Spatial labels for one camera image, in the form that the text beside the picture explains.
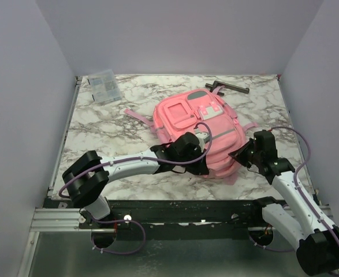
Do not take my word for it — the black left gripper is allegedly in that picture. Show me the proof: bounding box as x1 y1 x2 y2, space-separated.
176 147 209 175

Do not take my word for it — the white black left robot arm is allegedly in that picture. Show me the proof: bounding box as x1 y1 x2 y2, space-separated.
58 130 213 228

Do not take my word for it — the clear plastic organizer box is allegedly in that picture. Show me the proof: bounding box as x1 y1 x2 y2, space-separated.
87 69 122 103

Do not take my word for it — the pink student backpack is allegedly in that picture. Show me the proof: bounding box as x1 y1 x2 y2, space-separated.
124 89 257 179

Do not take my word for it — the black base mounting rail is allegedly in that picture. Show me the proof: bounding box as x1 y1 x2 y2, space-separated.
63 200 267 241

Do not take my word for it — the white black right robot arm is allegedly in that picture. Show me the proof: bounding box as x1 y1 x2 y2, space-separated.
229 130 339 276

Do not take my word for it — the black metal clamp tool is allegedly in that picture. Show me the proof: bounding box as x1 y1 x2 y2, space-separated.
205 80 249 96

